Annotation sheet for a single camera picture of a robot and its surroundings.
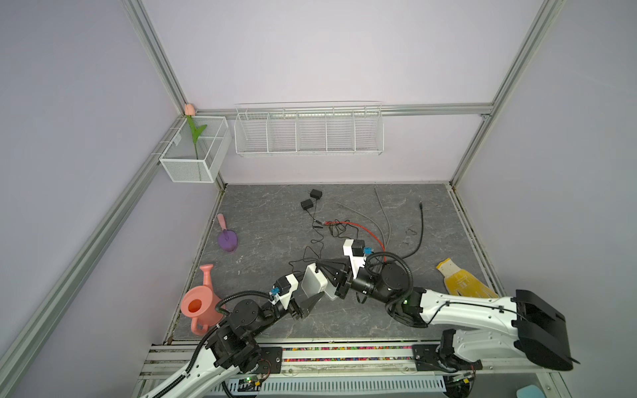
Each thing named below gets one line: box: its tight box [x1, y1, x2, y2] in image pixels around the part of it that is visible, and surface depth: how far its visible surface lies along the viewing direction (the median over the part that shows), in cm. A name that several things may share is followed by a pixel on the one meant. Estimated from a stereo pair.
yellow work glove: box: [436, 257, 499, 299], surface depth 91 cm
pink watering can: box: [179, 263, 224, 336], surface depth 77 cm
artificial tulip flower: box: [184, 102, 208, 160], surface depth 92 cm
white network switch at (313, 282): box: [301, 262, 328, 299], surface depth 66 cm
